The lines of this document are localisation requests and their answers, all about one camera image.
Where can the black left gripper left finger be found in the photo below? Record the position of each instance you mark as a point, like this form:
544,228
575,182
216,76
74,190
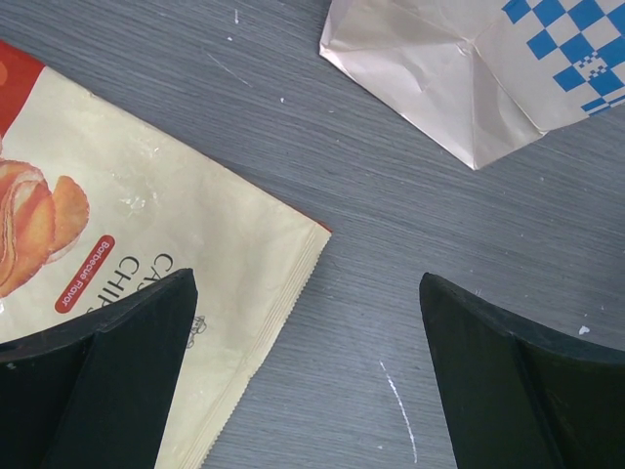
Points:
96,391

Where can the cream red cassava chips bag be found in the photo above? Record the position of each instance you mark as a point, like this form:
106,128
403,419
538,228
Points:
96,205

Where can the blue checkered paper bag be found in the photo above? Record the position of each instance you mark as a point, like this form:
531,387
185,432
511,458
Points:
482,78

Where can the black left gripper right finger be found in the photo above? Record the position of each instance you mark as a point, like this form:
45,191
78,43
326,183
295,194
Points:
516,393

